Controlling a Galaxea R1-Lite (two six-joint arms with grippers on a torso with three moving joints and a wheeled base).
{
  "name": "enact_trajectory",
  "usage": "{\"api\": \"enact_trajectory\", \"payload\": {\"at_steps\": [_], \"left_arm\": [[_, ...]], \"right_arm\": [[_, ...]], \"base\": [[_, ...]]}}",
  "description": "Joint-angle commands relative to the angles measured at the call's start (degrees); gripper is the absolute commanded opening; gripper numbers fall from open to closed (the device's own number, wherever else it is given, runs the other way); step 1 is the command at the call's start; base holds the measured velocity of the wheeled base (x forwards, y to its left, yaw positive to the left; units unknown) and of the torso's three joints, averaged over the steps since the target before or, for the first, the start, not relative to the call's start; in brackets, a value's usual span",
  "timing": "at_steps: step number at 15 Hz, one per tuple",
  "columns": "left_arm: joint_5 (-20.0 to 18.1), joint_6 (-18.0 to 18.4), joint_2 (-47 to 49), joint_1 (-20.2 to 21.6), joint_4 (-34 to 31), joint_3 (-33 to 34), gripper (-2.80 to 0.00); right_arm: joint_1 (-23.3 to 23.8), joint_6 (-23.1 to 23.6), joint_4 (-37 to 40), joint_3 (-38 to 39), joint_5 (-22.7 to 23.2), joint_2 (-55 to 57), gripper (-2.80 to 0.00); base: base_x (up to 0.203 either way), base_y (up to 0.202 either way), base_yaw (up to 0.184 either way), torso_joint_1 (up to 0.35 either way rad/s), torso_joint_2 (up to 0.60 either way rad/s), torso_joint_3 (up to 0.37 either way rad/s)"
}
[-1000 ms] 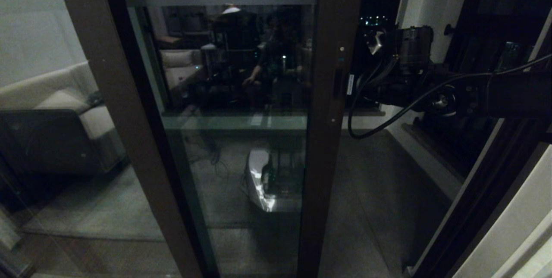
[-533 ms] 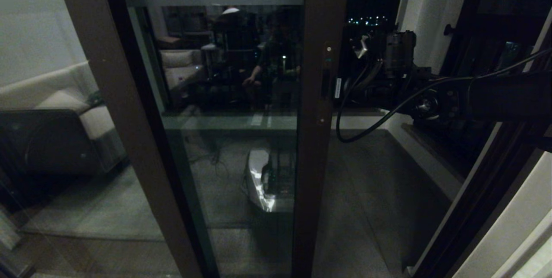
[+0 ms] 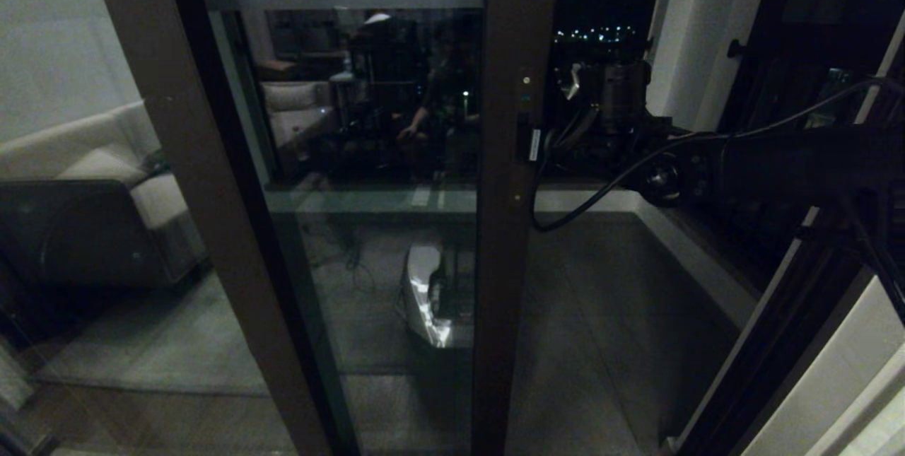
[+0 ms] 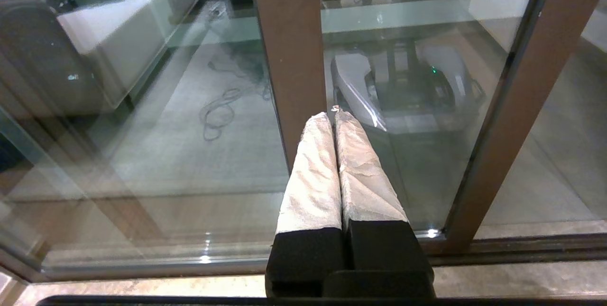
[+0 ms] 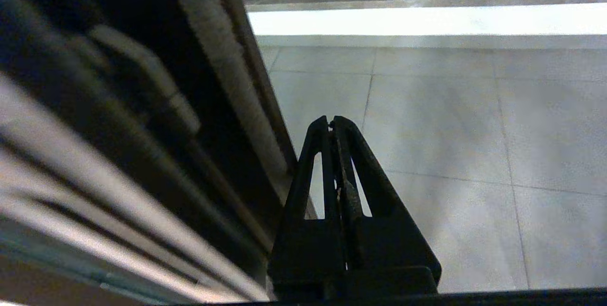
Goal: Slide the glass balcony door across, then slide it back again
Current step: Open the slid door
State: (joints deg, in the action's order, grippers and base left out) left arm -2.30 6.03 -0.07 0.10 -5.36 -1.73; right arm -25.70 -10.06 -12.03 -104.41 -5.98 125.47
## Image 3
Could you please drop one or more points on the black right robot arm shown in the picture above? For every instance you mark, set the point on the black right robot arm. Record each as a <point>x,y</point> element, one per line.
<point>813,159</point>

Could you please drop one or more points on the silver right wrist cylinder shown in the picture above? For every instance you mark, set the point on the silver right wrist cylinder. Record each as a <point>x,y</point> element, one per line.
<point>623,95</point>

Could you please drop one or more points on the dark brown door jamb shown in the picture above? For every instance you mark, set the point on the dark brown door jamb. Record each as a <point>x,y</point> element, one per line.
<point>799,329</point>

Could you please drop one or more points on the black metal balcony railing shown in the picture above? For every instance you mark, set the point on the black metal balcony railing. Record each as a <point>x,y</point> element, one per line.
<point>587,49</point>

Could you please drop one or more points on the short stone window sill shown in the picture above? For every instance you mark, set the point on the short stone window sill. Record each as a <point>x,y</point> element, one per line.
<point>714,251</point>

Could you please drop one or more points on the brown framed fixed glass panel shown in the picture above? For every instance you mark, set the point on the brown framed fixed glass panel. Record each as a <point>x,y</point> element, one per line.
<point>240,265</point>

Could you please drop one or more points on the brown framed sliding glass door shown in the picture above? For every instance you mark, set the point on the brown framed sliding glass door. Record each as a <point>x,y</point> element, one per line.
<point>498,300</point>

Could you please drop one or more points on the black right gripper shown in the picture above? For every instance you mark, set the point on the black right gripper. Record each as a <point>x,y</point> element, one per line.
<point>601,148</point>

